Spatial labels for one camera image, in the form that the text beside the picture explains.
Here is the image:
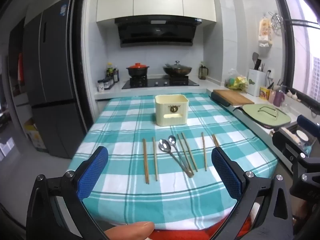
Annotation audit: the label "dark grey refrigerator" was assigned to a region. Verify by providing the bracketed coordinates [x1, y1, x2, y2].
[22, 0, 88, 159]

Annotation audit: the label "hanging metal steamer rack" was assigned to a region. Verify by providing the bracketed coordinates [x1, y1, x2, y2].
[269, 11, 285, 35]

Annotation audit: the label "wooden cutting board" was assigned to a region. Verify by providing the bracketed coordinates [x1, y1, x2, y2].
[213, 89, 255, 106]

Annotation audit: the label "window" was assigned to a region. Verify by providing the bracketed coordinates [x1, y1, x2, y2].
[277, 0, 320, 112]

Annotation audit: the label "teal checked tablecloth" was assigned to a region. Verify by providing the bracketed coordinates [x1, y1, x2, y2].
[51, 92, 279, 232]

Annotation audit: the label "red cloth under table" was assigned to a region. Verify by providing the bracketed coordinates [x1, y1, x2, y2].
[150, 215, 253, 240]

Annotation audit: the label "hanging printed bag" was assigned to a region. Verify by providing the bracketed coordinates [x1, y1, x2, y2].
[258, 17, 273, 48]

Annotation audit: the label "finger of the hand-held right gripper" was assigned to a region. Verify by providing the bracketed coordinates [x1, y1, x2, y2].
[272, 131, 308, 171]
[297, 114, 320, 141]

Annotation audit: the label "black door frame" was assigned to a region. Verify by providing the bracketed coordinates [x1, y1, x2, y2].
[74, 0, 95, 132]

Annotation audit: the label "white cup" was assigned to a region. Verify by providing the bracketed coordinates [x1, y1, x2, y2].
[296, 130, 311, 146]

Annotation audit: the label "person's left hand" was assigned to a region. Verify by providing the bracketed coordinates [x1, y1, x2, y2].
[103, 221, 155, 240]

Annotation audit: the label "black pot with red lid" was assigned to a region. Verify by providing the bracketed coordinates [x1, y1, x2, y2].
[126, 63, 150, 78]

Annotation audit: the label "black glass gas stove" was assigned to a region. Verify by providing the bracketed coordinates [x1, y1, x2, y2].
[122, 76, 200, 90]

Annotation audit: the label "white wall cabinet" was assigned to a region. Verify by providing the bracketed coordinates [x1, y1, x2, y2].
[96, 0, 217, 23]

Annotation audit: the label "metal spoon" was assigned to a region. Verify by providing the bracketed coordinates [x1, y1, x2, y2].
[168, 135, 193, 177]
[158, 139, 194, 178]

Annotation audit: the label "garlic bulbs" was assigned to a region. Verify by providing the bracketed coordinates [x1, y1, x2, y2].
[286, 89, 299, 102]

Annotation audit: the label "plastic bag of sponges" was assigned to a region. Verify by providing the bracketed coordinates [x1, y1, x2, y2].
[224, 69, 249, 91]

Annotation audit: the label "cardboard box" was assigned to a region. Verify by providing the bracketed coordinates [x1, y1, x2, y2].
[24, 119, 47, 153]

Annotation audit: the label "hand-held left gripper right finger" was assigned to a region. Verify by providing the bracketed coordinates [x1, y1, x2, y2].
[211, 146, 295, 240]

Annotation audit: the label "row of spice jars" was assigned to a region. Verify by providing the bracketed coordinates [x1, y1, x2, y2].
[97, 77, 114, 92]

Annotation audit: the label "black range hood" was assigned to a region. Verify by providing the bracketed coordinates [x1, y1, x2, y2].
[114, 16, 203, 48]

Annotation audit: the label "red hanging cloth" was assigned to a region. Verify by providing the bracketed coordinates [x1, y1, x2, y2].
[17, 52, 25, 81]

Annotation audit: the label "white knife holder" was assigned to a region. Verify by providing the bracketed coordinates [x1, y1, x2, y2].
[247, 68, 268, 97]

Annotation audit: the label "wok with glass lid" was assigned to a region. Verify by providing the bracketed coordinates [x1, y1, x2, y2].
[162, 60, 193, 77]

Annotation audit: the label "purple cup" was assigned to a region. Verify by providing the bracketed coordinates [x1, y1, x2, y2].
[273, 90, 285, 107]

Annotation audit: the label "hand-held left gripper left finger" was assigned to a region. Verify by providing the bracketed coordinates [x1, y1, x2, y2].
[26, 146, 109, 240]

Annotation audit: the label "cream plastic utensil holder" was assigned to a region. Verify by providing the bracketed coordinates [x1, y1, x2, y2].
[154, 94, 189, 127]

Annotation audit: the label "brown water jug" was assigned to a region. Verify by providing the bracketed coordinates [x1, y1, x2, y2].
[198, 61, 208, 80]

